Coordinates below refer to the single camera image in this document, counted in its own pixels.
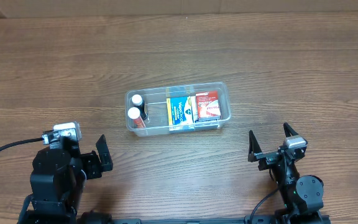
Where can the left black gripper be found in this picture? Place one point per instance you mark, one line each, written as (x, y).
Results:
(91, 164)

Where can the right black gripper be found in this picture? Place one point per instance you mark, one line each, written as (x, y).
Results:
(272, 156)

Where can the orange tube white cap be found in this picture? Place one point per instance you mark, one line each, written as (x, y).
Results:
(135, 115)

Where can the black bottle white cap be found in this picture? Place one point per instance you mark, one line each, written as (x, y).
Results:
(139, 103)

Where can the red white small box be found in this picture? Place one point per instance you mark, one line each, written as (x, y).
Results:
(208, 105)

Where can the white blue bandage box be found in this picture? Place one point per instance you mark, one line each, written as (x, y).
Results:
(194, 109)

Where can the blue yellow VapoDrops box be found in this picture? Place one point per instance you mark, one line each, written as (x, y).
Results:
(179, 111)

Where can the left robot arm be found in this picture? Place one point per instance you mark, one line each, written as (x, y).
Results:
(59, 174)

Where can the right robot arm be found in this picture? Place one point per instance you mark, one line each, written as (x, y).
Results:
(302, 195)

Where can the clear plastic container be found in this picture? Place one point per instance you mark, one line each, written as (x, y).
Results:
(155, 100)

